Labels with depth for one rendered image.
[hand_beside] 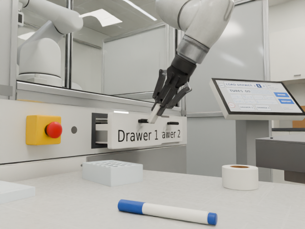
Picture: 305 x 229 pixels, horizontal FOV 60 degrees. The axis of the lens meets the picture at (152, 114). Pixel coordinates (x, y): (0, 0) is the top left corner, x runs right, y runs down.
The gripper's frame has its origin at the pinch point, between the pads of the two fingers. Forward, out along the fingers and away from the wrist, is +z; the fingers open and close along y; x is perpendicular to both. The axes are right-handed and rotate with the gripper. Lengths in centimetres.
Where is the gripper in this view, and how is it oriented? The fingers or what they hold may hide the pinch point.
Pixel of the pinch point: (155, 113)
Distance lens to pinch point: 87.4
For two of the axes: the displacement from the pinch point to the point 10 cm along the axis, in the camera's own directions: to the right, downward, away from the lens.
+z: -4.8, 8.4, 2.6
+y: -6.9, -5.5, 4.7
